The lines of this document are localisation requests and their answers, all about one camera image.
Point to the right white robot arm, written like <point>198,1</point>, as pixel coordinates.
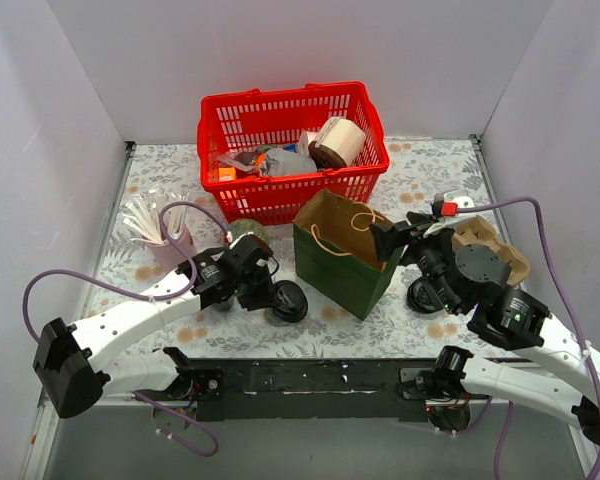
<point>472,280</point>

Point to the beige and brown roll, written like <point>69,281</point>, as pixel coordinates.
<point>337,144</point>

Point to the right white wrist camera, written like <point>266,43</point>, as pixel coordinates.
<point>447,210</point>

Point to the red plastic shopping basket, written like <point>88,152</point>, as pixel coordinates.
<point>237,129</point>

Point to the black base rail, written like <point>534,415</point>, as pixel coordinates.
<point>252,389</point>

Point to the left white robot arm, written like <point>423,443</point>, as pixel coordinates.
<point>72,361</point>

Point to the brown cardboard cup carrier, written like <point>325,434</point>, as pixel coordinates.
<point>479,231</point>

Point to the stack of black lids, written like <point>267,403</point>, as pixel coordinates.
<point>422,299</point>

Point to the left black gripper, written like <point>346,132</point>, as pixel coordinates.
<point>259,291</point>

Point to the dark coffee cup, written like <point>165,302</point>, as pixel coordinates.
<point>290,303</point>

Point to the pink small roll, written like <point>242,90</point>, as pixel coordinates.
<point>305,139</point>

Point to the orange small box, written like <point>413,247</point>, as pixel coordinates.
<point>226,174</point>

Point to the pink cup of straws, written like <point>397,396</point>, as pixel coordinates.
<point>167,237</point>

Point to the green paper bag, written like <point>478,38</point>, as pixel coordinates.
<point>335,251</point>

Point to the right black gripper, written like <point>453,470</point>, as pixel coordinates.
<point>397,238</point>

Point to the green round melon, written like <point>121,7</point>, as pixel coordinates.
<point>244,226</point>

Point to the grey plastic pouch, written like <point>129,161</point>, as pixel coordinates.
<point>279,162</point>

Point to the floral table mat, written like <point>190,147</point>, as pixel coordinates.
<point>419,168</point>

